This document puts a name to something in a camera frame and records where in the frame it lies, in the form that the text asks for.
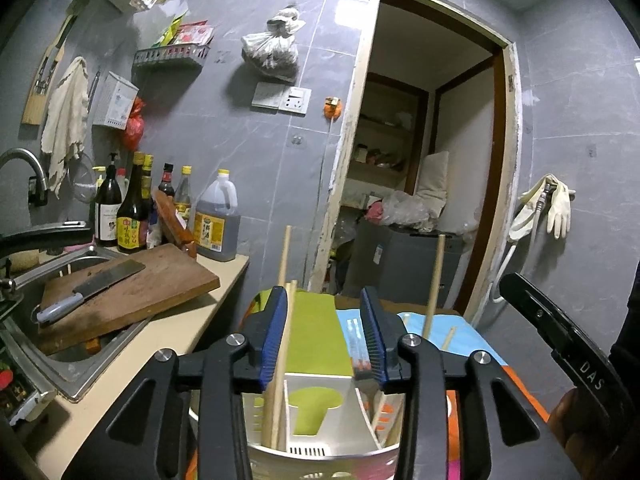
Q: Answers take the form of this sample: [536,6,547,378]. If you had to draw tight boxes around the white hanging towel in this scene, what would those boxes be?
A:
[41,56,91,196]

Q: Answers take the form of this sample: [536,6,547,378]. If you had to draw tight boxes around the steel faucet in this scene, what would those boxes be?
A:
[0,148,49,206]

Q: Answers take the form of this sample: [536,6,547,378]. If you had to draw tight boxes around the white wall socket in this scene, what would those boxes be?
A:
[281,86,312,117]

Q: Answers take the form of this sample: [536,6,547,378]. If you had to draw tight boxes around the clear bottle with yellow cap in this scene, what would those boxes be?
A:
[175,166,195,221]

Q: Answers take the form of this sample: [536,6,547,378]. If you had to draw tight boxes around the dark bottle with white label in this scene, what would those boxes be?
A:
[94,152,123,247]

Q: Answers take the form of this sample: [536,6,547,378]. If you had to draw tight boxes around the red plastic bag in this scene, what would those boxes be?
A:
[122,97,146,152]

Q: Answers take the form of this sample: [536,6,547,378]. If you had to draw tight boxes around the white utensil holder basket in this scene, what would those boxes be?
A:
[185,287,556,480]

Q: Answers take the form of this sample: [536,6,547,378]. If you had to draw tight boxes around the brown wooden board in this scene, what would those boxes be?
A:
[152,190,197,259]

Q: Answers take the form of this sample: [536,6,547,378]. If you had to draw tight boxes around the colourful snack packets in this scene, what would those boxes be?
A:
[159,10,215,47]

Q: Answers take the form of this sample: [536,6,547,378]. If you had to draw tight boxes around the dark grey washing machine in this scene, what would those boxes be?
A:
[340,222,473,311]

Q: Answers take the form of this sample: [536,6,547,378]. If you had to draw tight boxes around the cream rubber gloves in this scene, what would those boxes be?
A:
[511,174,576,241]

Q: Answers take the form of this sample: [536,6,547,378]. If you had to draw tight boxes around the wooden cutting board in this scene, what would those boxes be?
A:
[37,244,221,356]

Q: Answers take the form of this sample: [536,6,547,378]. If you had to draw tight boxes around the grey switch plate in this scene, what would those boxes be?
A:
[251,81,288,110]

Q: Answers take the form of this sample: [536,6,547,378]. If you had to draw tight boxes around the soy sauce bottle yellow label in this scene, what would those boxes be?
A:
[116,151,149,253]

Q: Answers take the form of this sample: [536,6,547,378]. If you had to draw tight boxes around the person's right hand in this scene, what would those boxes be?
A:
[547,387,618,480]

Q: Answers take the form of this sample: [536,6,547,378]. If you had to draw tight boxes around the white slotted wall box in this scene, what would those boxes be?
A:
[92,71,140,131]

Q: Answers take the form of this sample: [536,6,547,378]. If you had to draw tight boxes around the wooden door frame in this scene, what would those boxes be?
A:
[307,0,523,331]

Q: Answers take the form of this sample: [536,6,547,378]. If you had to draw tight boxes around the wooden shelf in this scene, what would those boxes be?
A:
[345,115,416,206]

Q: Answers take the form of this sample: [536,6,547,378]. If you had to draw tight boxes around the brown bottle with yellow cap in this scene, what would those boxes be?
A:
[141,154,155,206]

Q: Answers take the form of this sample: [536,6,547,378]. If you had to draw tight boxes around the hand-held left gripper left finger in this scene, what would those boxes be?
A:
[62,285,290,480]

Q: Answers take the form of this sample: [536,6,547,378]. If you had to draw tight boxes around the wooden knife holder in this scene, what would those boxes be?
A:
[21,12,78,126]

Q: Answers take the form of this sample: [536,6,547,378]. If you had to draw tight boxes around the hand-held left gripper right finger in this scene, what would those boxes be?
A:
[360,286,583,480]

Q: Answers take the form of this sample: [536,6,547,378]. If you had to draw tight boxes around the white pillow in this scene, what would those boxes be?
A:
[415,151,450,211]

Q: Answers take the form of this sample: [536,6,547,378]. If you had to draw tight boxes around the hanging clear plastic bag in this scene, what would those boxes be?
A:
[241,6,307,81]

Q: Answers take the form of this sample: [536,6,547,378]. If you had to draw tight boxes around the crumpled clear plastic bag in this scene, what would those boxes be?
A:
[380,191,446,233]

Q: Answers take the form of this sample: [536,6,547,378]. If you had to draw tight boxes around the cleaver with grey handle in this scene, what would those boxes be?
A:
[36,259,146,324]

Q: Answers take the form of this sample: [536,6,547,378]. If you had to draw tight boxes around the grey wall shelf basket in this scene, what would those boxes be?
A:
[132,44,211,72]

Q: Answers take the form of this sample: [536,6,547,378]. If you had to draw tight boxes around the steel sink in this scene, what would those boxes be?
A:
[0,245,153,401]

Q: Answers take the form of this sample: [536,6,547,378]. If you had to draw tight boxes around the mesh strainer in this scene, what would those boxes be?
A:
[70,152,97,203]

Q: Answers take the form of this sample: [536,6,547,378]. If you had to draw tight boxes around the large oil jug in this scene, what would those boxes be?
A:
[194,169,242,262]

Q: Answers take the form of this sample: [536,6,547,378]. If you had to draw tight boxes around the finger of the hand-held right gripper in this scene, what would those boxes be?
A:
[500,272,568,356]

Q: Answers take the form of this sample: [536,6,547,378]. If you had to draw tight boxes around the black curved handle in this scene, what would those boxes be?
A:
[0,220,96,256]

